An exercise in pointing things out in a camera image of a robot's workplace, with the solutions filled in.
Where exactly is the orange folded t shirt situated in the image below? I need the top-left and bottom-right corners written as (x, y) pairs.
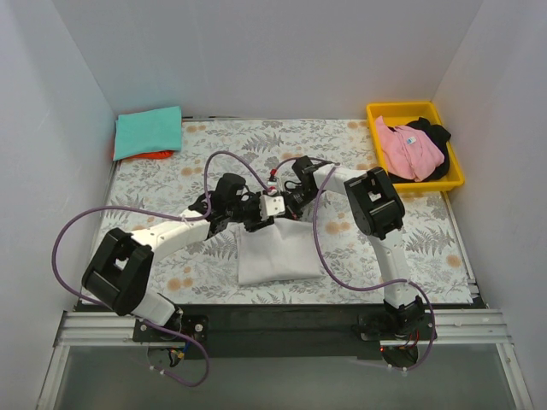
top-left (112, 138), bottom-right (181, 161)

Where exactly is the black t shirt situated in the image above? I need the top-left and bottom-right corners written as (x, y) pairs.
top-left (389, 117), bottom-right (451, 184)

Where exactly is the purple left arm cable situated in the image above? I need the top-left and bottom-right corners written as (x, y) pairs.
top-left (50, 150), bottom-right (274, 388)

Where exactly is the teal folded t shirt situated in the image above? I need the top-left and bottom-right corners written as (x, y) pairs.
top-left (112, 106), bottom-right (182, 161)

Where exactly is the white t shirt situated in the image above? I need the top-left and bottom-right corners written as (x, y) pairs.
top-left (236, 218), bottom-right (321, 286)

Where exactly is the pink t shirt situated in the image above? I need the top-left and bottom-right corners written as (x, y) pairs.
top-left (374, 116), bottom-right (445, 182)

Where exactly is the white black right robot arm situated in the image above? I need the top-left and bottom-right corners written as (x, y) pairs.
top-left (283, 156), bottom-right (428, 340)

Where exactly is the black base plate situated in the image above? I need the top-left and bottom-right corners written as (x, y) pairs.
top-left (76, 302), bottom-right (488, 362)

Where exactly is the aluminium frame rail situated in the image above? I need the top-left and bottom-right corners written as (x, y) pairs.
top-left (38, 305), bottom-right (533, 409)

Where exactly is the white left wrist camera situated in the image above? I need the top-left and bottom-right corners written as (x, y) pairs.
top-left (260, 194), bottom-right (285, 220)

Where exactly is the floral patterned table mat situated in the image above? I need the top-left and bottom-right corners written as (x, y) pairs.
top-left (100, 120), bottom-right (477, 304)

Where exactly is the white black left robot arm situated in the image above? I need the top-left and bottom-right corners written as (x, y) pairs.
top-left (82, 173), bottom-right (285, 342)

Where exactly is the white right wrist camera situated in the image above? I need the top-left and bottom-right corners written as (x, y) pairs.
top-left (266, 168), bottom-right (281, 191)

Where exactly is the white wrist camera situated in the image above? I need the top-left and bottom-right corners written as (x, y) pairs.
top-left (266, 168), bottom-right (281, 191)
top-left (260, 194), bottom-right (285, 220)

